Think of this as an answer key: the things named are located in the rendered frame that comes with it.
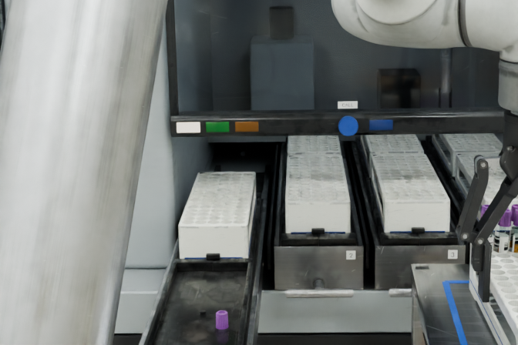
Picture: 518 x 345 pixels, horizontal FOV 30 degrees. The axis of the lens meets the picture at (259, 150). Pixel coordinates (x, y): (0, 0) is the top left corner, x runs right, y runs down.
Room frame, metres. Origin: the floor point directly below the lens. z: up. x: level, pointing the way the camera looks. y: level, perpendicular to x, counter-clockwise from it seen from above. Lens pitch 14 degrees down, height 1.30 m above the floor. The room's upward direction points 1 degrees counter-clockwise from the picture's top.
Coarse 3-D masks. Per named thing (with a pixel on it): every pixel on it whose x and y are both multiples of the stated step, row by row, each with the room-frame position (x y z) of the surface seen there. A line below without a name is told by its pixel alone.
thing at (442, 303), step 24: (432, 264) 1.26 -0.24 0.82; (456, 264) 1.26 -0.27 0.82; (432, 288) 1.17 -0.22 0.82; (456, 288) 1.17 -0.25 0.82; (432, 312) 1.10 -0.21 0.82; (456, 312) 1.09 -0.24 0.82; (480, 312) 1.09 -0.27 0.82; (432, 336) 1.03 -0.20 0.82; (456, 336) 1.03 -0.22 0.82; (480, 336) 1.03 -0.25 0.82
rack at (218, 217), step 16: (208, 176) 1.58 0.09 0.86; (224, 176) 1.58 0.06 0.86; (240, 176) 1.58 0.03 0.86; (192, 192) 1.49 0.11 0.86; (208, 192) 1.49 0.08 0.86; (224, 192) 1.49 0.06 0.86; (240, 192) 1.48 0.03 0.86; (192, 208) 1.42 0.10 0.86; (208, 208) 1.40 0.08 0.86; (224, 208) 1.40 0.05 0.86; (240, 208) 1.40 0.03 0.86; (192, 224) 1.32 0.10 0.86; (208, 224) 1.32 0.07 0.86; (224, 224) 1.32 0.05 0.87; (240, 224) 1.32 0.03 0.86; (192, 240) 1.31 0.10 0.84; (208, 240) 1.31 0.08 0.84; (224, 240) 1.31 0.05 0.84; (240, 240) 1.31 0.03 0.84; (192, 256) 1.31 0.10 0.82; (224, 256) 1.31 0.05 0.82; (240, 256) 1.31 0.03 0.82
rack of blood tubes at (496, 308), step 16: (496, 256) 1.12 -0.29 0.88; (512, 256) 1.12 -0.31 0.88; (496, 272) 1.07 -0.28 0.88; (512, 272) 1.07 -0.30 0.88; (496, 288) 1.02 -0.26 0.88; (512, 288) 1.02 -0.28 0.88; (480, 304) 1.10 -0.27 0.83; (496, 304) 1.06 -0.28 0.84; (512, 304) 0.98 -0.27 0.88; (496, 320) 1.01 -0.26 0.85; (512, 320) 0.94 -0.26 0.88; (496, 336) 1.00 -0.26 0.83; (512, 336) 1.01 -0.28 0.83
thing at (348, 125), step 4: (348, 116) 1.44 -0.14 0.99; (340, 120) 1.44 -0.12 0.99; (344, 120) 1.43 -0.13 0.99; (348, 120) 1.43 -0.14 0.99; (352, 120) 1.43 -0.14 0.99; (356, 120) 1.44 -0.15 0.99; (340, 124) 1.43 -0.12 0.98; (344, 124) 1.43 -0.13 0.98; (348, 124) 1.43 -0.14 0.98; (352, 124) 1.43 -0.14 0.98; (356, 124) 1.43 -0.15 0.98; (340, 128) 1.43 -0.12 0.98; (344, 128) 1.43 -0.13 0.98; (348, 128) 1.43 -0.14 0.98; (352, 128) 1.43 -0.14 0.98; (356, 128) 1.43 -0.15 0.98; (344, 132) 1.43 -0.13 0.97; (348, 132) 1.43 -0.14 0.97; (352, 132) 1.43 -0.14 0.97
